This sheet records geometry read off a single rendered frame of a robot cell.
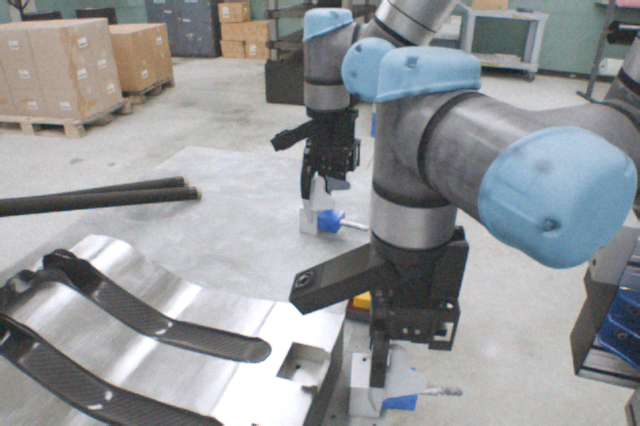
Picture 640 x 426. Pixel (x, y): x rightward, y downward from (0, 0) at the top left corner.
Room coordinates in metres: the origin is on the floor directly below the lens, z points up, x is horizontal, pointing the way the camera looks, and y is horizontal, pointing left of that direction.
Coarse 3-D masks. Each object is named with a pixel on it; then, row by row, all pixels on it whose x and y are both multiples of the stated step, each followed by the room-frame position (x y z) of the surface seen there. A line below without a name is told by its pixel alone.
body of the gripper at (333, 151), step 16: (320, 112) 0.67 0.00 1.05; (336, 112) 0.67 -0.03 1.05; (352, 112) 0.69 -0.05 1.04; (320, 128) 0.69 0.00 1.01; (336, 128) 0.68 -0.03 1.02; (352, 128) 0.69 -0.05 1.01; (320, 144) 0.69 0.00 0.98; (336, 144) 0.68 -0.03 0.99; (352, 144) 0.68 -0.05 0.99; (320, 160) 0.69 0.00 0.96; (336, 160) 0.67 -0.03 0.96; (352, 160) 0.69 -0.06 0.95; (336, 176) 0.66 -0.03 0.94
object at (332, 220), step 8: (304, 216) 0.70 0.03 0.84; (320, 216) 0.69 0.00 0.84; (328, 216) 0.69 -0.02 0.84; (336, 216) 0.69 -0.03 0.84; (344, 216) 0.71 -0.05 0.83; (304, 224) 0.70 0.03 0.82; (312, 224) 0.69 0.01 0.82; (320, 224) 0.69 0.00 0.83; (328, 224) 0.68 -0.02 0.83; (336, 224) 0.68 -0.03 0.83; (344, 224) 0.68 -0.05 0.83; (352, 224) 0.68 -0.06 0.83; (360, 224) 0.68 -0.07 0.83; (304, 232) 0.70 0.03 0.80; (312, 232) 0.69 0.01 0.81; (336, 232) 0.68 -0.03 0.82
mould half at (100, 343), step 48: (96, 240) 0.47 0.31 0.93; (48, 288) 0.37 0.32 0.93; (144, 288) 0.41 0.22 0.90; (192, 288) 0.43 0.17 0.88; (48, 336) 0.31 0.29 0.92; (96, 336) 0.33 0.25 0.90; (144, 336) 0.34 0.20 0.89; (288, 336) 0.34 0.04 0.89; (336, 336) 0.34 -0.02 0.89; (0, 384) 0.24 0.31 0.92; (144, 384) 0.28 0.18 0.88; (192, 384) 0.28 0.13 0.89; (240, 384) 0.28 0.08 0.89; (288, 384) 0.28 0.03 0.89
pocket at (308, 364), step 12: (300, 348) 0.34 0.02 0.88; (312, 348) 0.33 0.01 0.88; (288, 360) 0.32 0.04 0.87; (300, 360) 0.33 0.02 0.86; (312, 360) 0.33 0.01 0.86; (324, 360) 0.32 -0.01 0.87; (276, 372) 0.29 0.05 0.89; (288, 372) 0.32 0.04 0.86; (300, 372) 0.32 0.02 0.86; (312, 372) 0.32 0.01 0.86; (324, 372) 0.31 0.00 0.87; (312, 384) 0.30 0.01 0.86
